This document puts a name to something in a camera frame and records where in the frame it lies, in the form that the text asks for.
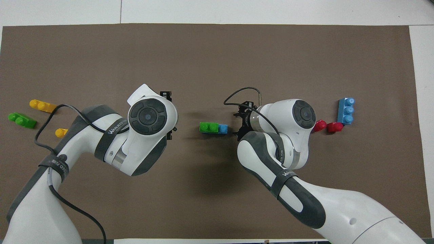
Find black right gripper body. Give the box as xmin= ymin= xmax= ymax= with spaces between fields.
xmin=241 ymin=108 xmax=257 ymax=135

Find blue three-stud toy brick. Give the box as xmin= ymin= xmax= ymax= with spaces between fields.
xmin=200 ymin=124 xmax=228 ymax=135
xmin=337 ymin=98 xmax=355 ymax=126

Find green toy brick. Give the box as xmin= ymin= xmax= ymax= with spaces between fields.
xmin=199 ymin=122 xmax=219 ymax=134
xmin=8 ymin=113 xmax=37 ymax=129

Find brown table mat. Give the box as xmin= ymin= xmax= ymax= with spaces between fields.
xmin=0 ymin=23 xmax=433 ymax=240

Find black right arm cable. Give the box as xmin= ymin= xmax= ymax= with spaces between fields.
xmin=223 ymin=87 xmax=289 ymax=164

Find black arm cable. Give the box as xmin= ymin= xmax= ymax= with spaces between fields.
xmin=34 ymin=104 xmax=107 ymax=244
xmin=223 ymin=87 xmax=289 ymax=164

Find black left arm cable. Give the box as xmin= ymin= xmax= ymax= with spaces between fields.
xmin=34 ymin=104 xmax=107 ymax=244

